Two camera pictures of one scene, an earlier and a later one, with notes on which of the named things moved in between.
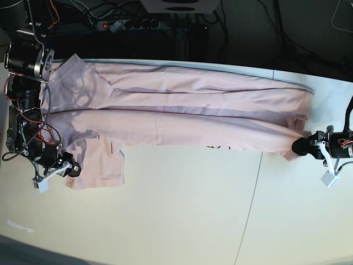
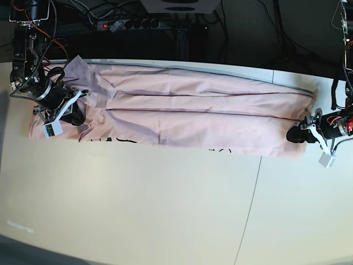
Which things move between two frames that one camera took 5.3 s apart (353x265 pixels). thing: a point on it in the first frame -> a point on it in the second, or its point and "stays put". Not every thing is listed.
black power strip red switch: (130, 24) stays put
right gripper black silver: (326, 145) -> (331, 126)
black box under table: (192, 43) stays put
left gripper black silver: (54, 162) -> (54, 98)
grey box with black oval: (158, 6) stays put
